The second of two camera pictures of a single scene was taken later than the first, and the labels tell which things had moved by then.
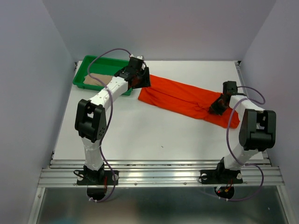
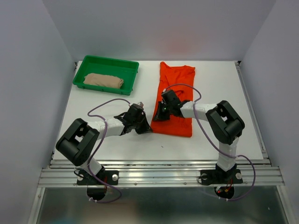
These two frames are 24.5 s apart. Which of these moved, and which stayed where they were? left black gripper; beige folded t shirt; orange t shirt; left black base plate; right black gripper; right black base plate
Moved: right black gripper; orange t shirt; left black gripper
Stayed: left black base plate; beige folded t shirt; right black base plate
